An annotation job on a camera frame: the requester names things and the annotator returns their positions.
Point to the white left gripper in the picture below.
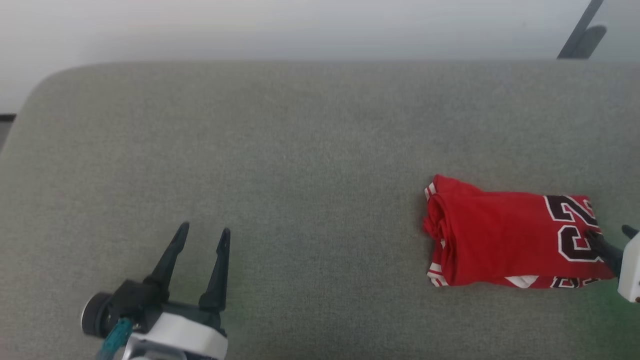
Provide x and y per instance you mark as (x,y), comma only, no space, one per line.
(185,332)

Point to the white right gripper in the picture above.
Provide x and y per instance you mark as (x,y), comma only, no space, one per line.
(631,270)

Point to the red Bulls 23 jersey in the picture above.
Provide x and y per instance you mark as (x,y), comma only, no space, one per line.
(500,235)

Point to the black round left wrist housing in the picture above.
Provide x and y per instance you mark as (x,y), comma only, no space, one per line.
(96,315)

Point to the grey fabric sofa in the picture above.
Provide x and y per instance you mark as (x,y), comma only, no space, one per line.
(250,175)

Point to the dark metal stand leg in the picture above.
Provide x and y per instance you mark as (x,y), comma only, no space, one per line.
(582,30)

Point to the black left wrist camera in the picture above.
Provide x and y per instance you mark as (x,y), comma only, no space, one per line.
(132,302)

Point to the teal left camera connector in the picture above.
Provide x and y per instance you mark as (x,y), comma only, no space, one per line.
(116,336)

